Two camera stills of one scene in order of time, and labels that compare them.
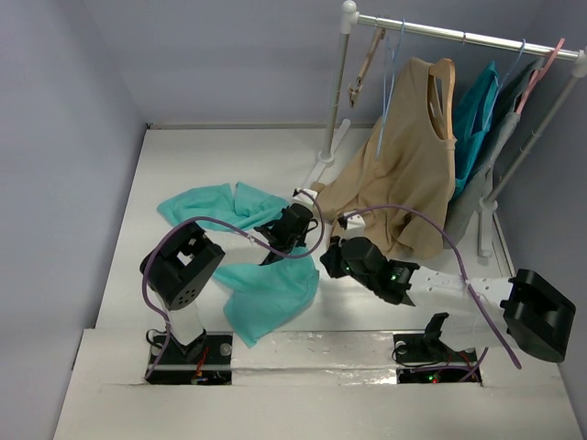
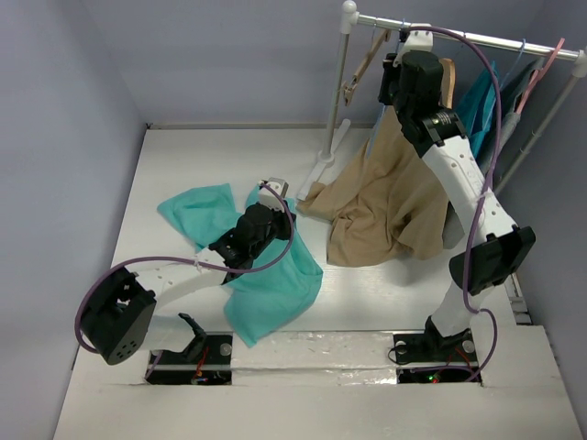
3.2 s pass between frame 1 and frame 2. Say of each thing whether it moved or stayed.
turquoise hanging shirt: stayed
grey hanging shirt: stayed
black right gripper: moved
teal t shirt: stayed
